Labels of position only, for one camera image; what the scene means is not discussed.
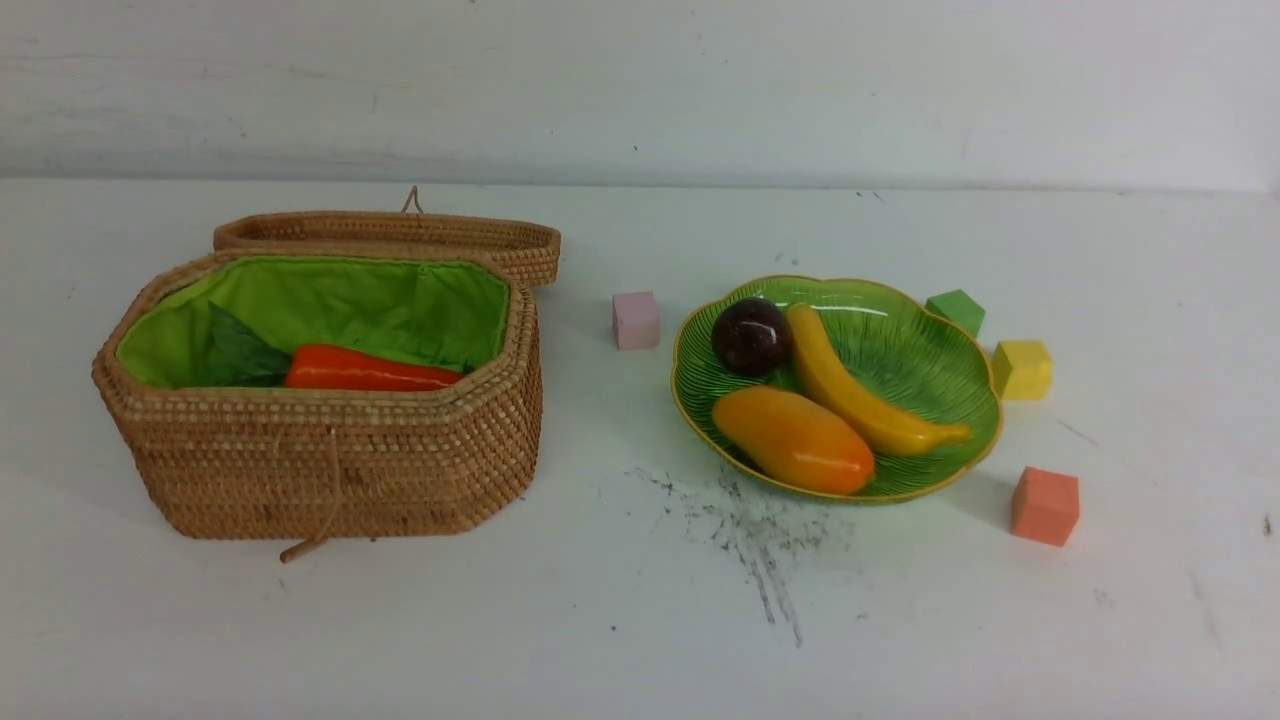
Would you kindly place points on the orange foam cube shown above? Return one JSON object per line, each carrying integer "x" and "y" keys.
{"x": 1045, "y": 506}

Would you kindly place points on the green foam cube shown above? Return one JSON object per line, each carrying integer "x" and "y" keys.
{"x": 959, "y": 308}

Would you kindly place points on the yellow toy banana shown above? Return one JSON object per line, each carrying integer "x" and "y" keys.
{"x": 888, "y": 429}

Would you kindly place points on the purple toy mangosteen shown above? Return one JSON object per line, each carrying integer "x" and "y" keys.
{"x": 752, "y": 338}

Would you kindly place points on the woven rattan basket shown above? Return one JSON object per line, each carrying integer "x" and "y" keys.
{"x": 309, "y": 465}

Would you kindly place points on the orange toy mango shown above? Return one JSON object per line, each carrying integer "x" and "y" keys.
{"x": 795, "y": 441}

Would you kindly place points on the yellow foam cube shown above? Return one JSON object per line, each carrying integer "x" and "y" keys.
{"x": 1023, "y": 370}

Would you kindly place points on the orange toy carrot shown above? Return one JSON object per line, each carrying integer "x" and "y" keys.
{"x": 240, "y": 357}

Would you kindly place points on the green leaf-shaped glass plate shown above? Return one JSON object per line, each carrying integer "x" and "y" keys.
{"x": 916, "y": 387}

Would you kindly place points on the woven rattan basket lid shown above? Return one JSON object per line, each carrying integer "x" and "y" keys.
{"x": 528, "y": 252}

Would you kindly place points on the pink foam cube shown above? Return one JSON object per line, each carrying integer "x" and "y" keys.
{"x": 635, "y": 320}

